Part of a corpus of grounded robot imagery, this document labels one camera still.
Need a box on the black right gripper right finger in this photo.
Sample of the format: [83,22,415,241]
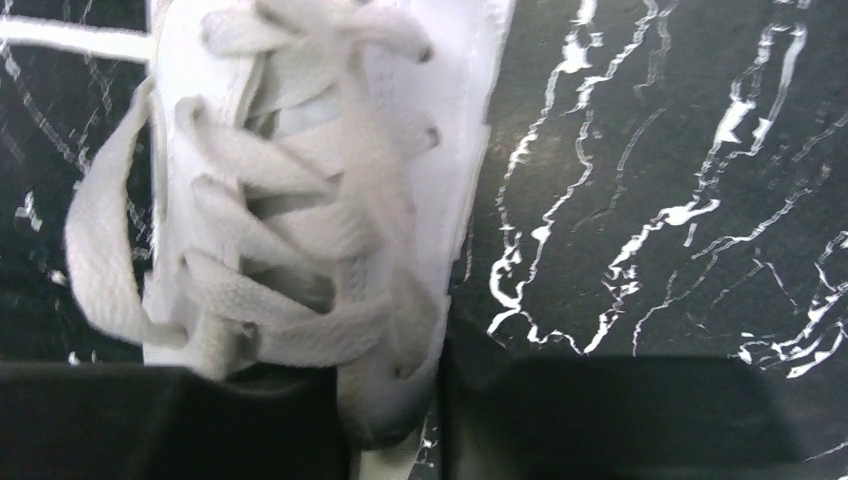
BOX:
[441,315,802,479]

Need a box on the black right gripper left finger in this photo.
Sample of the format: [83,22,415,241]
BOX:
[1,363,350,479]

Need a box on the white shoelace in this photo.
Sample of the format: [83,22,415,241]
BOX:
[1,1,441,381]

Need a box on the white sneaker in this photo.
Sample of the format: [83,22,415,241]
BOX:
[139,0,518,452]

